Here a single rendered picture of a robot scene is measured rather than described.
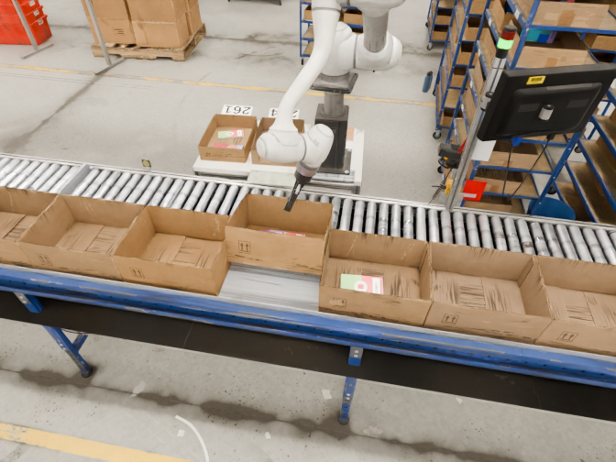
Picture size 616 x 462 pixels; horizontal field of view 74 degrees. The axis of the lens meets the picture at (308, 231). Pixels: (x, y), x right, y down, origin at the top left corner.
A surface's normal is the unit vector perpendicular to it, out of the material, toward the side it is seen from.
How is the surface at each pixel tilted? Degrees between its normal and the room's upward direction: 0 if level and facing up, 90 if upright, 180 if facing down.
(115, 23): 90
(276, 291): 0
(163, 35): 90
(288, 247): 77
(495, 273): 90
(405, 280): 1
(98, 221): 89
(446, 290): 1
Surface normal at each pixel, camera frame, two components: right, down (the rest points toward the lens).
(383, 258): -0.17, 0.69
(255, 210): -0.16, 0.51
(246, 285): 0.01, -0.70
